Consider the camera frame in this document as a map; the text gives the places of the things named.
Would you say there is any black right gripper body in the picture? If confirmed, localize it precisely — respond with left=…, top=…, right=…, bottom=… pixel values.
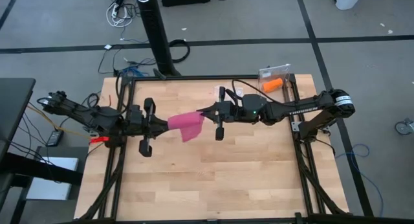
left=214, top=85, right=244, bottom=142

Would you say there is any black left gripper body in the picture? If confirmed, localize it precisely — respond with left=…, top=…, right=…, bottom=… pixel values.
left=124, top=96, right=157, bottom=158

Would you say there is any pink elastic bandage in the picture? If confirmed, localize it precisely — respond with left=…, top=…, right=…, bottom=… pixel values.
left=167, top=111, right=206, bottom=143

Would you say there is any orange bandage roll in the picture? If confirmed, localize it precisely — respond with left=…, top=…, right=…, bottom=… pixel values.
left=262, top=77, right=285, bottom=93

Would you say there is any clear zip bag with label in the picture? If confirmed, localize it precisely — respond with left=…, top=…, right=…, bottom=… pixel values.
left=258, top=63, right=291, bottom=94

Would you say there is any black power adapter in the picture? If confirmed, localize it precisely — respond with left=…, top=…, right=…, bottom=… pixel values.
left=46, top=129, right=65, bottom=148

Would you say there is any white box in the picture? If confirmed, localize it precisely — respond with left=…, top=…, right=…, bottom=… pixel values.
left=25, top=156, right=80, bottom=201

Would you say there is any black desk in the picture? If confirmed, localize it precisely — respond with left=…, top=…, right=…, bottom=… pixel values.
left=0, top=77, right=83, bottom=224

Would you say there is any grey caster wheel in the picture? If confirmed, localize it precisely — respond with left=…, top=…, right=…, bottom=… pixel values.
left=394, top=118, right=414, bottom=136

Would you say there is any black aluminium table frame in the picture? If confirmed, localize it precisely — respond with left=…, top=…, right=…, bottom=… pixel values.
left=76, top=74, right=352, bottom=224

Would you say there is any blue tangled cable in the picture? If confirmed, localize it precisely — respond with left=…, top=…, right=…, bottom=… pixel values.
left=120, top=65, right=150, bottom=78

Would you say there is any black coiled cable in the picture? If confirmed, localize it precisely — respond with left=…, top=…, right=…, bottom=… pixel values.
left=168, top=39, right=191, bottom=63

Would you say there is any black floor cable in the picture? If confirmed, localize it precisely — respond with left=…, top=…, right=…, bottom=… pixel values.
left=98, top=46, right=158, bottom=76

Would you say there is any yellow cable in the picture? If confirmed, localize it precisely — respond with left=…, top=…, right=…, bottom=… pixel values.
left=27, top=104, right=91, bottom=139

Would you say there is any white power strip with cables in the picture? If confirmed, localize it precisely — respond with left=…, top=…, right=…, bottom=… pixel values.
left=105, top=1, right=135, bottom=28

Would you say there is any long blue floor cable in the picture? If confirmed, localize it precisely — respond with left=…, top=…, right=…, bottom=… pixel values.
left=334, top=142, right=386, bottom=218

